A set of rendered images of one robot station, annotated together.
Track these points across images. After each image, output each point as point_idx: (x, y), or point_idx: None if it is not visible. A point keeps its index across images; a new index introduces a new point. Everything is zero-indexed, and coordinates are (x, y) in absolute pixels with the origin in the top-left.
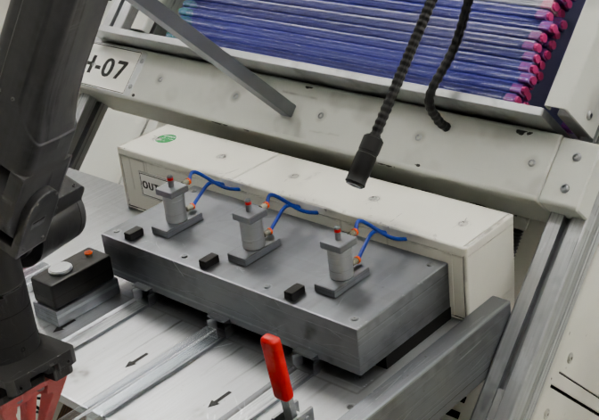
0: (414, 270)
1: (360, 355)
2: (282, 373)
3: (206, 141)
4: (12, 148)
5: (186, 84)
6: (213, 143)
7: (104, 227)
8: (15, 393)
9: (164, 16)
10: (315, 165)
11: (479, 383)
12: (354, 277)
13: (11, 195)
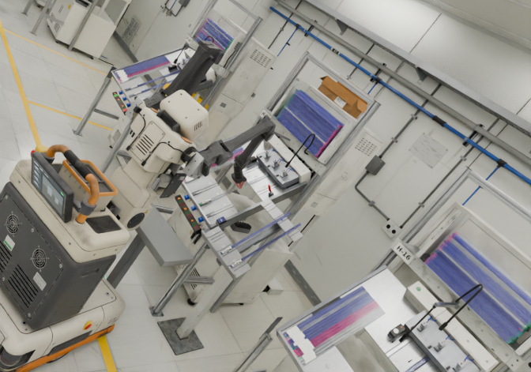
0: (294, 176)
1: (282, 186)
2: (269, 189)
3: (276, 139)
4: (242, 161)
5: (276, 126)
6: (277, 140)
7: (258, 148)
8: (239, 183)
9: None
10: (290, 151)
11: (299, 192)
12: (285, 175)
13: (242, 165)
